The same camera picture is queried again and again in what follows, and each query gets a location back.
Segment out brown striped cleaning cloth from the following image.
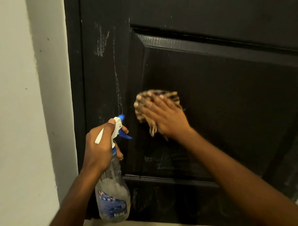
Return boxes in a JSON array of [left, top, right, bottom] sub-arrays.
[[134, 89, 186, 141]]

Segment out person's right forearm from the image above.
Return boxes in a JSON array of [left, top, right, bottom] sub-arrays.
[[175, 127, 298, 226]]

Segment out black door frame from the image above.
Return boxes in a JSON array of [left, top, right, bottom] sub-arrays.
[[64, 0, 87, 220]]

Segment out person's right hand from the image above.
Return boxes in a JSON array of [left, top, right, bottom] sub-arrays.
[[134, 92, 192, 140]]

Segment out person's left hand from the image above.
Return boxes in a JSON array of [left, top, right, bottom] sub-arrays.
[[82, 118, 129, 175]]

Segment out clear spray bottle blue trigger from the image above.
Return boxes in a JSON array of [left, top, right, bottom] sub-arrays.
[[94, 114, 133, 223]]

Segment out black panelled door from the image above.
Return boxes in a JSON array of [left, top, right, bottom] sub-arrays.
[[80, 0, 298, 226]]

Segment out person's left forearm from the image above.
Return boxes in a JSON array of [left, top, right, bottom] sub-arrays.
[[49, 167, 105, 226]]

